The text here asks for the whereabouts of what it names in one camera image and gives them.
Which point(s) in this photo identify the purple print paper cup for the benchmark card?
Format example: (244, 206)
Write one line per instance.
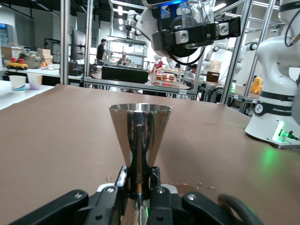
(35, 81)

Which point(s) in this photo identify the clear glass shaker cup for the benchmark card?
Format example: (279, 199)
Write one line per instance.
(197, 14)

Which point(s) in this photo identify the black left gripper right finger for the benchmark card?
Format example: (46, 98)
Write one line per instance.
(164, 208)

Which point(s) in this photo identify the black monitor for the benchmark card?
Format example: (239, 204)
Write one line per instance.
(78, 44)

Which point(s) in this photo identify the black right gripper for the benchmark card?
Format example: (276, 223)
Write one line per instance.
(168, 23)

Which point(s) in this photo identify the person in grey shirt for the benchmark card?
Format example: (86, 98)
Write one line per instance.
(191, 73)

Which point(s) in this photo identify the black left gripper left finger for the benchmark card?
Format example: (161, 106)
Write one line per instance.
(103, 208)

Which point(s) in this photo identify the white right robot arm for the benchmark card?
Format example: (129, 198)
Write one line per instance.
(276, 70)

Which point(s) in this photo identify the black rectangular box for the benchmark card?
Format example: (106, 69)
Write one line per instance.
(124, 74)

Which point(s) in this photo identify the aluminium frame post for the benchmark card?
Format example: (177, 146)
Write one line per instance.
(88, 37)
(65, 42)
(236, 51)

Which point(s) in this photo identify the blue print paper cup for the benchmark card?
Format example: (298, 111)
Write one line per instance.
(17, 84)

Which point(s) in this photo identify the brown table mat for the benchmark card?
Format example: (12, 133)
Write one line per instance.
(58, 145)

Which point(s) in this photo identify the yellow toy truck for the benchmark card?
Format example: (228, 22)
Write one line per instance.
(16, 65)

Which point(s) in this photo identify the cardboard box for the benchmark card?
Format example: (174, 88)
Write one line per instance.
(44, 55)

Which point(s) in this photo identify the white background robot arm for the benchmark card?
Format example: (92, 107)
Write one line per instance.
(220, 48)

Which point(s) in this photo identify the yellow plush toy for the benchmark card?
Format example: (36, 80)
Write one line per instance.
(256, 85)

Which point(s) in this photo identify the person in black shirt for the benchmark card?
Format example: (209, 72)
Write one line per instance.
(100, 51)

